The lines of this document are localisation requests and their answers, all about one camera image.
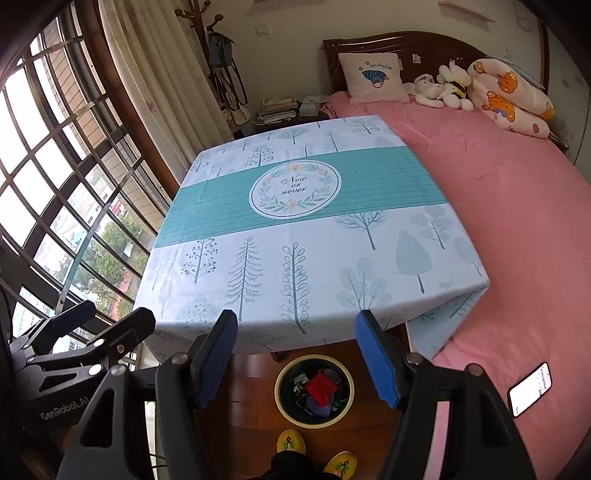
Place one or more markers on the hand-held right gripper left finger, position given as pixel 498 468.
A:
pixel 217 360

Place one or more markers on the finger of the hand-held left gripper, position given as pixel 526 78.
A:
pixel 64 323
pixel 124 337

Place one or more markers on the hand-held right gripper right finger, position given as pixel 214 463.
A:
pixel 376 360

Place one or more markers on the red packet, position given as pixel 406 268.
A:
pixel 321 390

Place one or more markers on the round cream rimmed bin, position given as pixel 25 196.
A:
pixel 279 392

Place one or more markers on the purple plastic bag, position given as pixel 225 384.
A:
pixel 318 408

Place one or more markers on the yellow slipper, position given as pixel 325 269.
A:
pixel 340 464
pixel 291 441

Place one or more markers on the person's black trouser leg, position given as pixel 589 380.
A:
pixel 295 468

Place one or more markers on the window grille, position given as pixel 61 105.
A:
pixel 55 184

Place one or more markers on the smartphone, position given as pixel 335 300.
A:
pixel 531 390

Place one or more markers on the pink bed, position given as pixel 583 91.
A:
pixel 508 207

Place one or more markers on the dark wooden nightstand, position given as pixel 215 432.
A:
pixel 304 120

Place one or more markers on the stack of books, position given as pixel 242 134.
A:
pixel 276 110

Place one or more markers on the teal tissue box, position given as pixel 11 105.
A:
pixel 313 107

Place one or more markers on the cream curtain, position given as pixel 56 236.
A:
pixel 161 69

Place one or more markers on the white plush toy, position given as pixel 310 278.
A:
pixel 434 92

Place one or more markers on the embroidered white pillow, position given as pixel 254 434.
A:
pixel 374 78

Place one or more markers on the cartoon print quilt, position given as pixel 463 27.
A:
pixel 508 101

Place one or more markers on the grey hanging bag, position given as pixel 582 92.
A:
pixel 221 50

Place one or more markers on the dark wooden headboard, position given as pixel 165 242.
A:
pixel 429 50

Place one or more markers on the wooden coat rack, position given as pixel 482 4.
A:
pixel 203 18

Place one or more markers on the white wall switch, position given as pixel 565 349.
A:
pixel 264 30

